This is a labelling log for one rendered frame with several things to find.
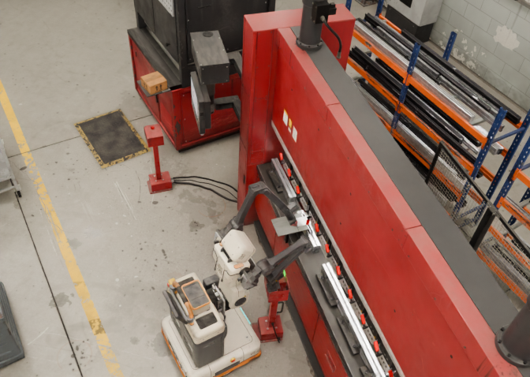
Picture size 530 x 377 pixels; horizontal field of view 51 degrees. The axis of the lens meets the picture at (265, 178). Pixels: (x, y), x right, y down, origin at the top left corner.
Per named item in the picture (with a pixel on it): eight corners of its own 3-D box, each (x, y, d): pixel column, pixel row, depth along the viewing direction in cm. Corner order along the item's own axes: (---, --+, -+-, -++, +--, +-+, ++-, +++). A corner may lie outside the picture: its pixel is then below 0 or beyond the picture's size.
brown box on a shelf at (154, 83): (136, 81, 579) (135, 72, 570) (159, 75, 589) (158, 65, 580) (147, 97, 561) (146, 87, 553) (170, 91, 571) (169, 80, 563)
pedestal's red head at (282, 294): (263, 281, 455) (265, 269, 442) (282, 279, 457) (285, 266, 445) (268, 302, 441) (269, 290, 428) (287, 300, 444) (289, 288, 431)
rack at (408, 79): (324, 120, 707) (347, -9, 582) (356, 109, 727) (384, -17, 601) (442, 242, 580) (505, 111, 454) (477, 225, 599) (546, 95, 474)
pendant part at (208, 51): (192, 109, 534) (189, 31, 473) (218, 106, 539) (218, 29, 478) (202, 144, 500) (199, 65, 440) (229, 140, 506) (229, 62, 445)
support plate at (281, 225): (270, 220, 458) (270, 219, 457) (300, 213, 465) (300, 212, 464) (278, 237, 446) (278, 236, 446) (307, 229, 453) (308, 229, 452)
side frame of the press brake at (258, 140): (237, 208, 595) (243, 14, 430) (310, 192, 617) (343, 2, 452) (243, 225, 579) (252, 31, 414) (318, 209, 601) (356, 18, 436)
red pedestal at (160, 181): (146, 181, 615) (139, 124, 555) (169, 177, 621) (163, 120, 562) (150, 194, 602) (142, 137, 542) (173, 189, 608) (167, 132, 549)
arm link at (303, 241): (305, 229, 406) (314, 240, 401) (304, 237, 417) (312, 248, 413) (255, 263, 393) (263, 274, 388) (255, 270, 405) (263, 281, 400)
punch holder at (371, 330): (362, 326, 374) (367, 313, 362) (374, 322, 376) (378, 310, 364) (372, 346, 364) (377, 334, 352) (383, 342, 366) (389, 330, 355)
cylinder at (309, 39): (292, 38, 411) (298, -23, 377) (322, 34, 417) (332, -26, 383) (308, 63, 389) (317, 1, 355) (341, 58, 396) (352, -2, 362)
